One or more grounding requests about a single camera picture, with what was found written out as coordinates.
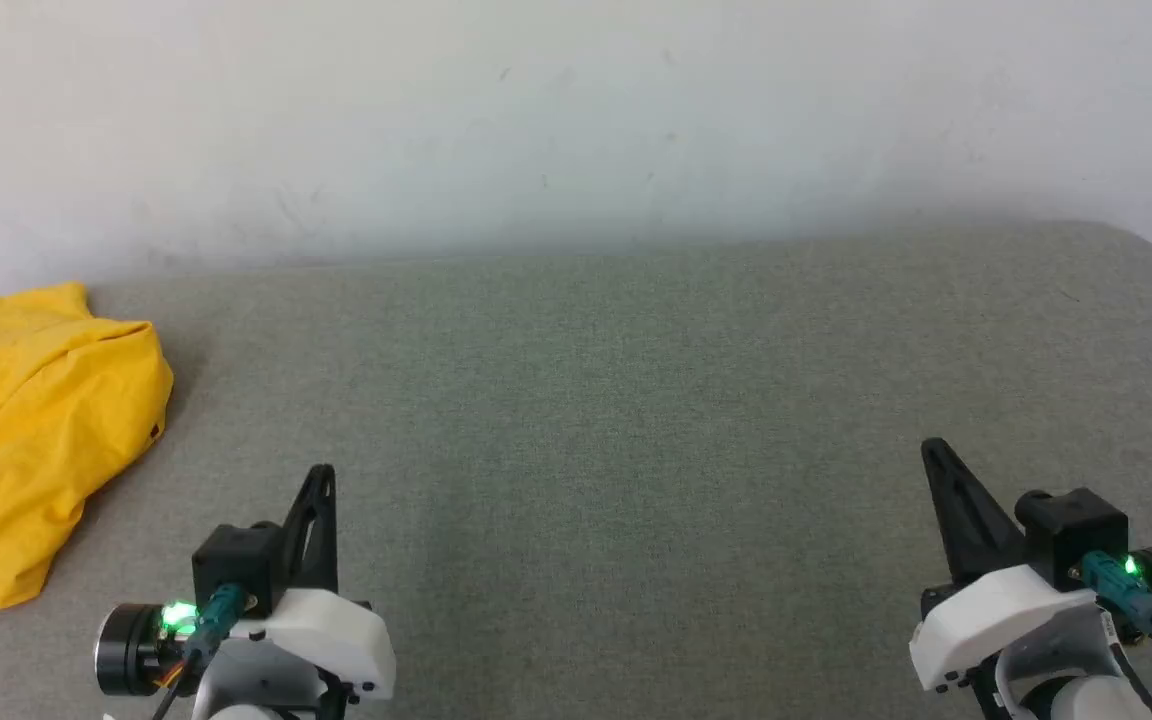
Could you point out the grey fabric sofa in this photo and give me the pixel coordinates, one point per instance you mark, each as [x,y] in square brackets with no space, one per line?
[576,400]

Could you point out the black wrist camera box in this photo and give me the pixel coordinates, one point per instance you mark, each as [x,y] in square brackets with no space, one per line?
[1071,530]
[231,560]

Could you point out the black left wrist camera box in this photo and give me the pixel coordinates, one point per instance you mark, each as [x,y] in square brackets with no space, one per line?
[231,560]

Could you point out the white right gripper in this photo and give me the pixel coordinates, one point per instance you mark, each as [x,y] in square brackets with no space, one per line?
[986,620]

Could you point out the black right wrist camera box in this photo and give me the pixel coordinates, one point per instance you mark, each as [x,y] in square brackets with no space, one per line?
[1071,530]

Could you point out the yellow cartoon print shirt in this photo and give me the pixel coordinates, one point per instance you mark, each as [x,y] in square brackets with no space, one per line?
[26,440]

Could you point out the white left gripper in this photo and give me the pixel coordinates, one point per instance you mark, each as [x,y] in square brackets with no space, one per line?
[336,630]

